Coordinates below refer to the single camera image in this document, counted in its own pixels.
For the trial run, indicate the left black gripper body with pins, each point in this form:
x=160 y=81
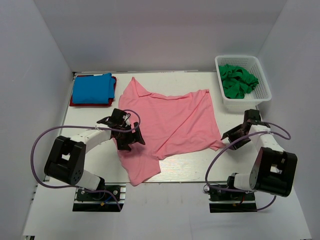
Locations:
x=123 y=140

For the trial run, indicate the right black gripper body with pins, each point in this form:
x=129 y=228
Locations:
x=237 y=130

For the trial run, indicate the pink t shirt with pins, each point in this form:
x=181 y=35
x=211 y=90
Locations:
x=169 y=125

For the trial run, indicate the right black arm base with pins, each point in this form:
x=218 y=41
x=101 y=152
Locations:
x=230 y=202

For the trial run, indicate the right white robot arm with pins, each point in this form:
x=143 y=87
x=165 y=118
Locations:
x=274 y=168

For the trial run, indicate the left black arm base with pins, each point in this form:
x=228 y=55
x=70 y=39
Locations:
x=101 y=202

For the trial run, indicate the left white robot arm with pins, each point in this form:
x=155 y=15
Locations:
x=66 y=160

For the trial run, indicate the folded red t shirt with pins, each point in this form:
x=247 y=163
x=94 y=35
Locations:
x=113 y=83

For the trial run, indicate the white plastic basket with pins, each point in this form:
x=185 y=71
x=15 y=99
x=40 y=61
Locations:
x=260 y=94

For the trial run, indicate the folded blue t shirt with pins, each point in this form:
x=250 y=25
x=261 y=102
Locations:
x=92 y=87

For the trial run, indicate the green t shirt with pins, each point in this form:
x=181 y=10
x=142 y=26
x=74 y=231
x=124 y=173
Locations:
x=236 y=81

